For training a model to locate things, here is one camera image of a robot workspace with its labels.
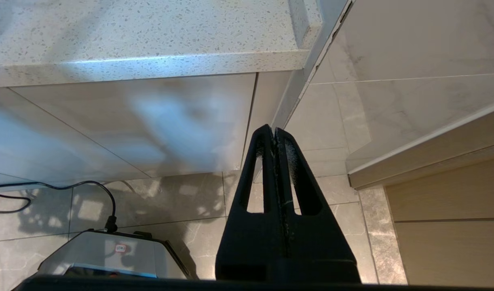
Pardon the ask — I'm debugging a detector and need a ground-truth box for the thin black floor cable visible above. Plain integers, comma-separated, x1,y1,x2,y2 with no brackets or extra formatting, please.
0,180,118,233

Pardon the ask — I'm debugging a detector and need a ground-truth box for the white black robot base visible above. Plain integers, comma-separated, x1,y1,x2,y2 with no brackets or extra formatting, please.
37,230,192,280

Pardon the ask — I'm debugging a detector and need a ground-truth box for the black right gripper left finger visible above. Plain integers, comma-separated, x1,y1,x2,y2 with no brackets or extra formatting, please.
215,124,289,283

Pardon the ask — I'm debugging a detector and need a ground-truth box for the brown wooden cabinet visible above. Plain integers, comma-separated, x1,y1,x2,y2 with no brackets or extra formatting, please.
384,156,494,287

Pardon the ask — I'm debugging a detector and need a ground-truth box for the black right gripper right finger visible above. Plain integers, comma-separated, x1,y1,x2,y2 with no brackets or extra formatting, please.
274,128,361,283

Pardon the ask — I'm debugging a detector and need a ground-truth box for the white cabinet door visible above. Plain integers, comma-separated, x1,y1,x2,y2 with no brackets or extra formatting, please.
0,87,151,191
11,73,258,178

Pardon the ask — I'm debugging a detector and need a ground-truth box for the narrow white cabinet panel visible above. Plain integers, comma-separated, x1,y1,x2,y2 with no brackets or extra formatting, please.
241,71,293,182

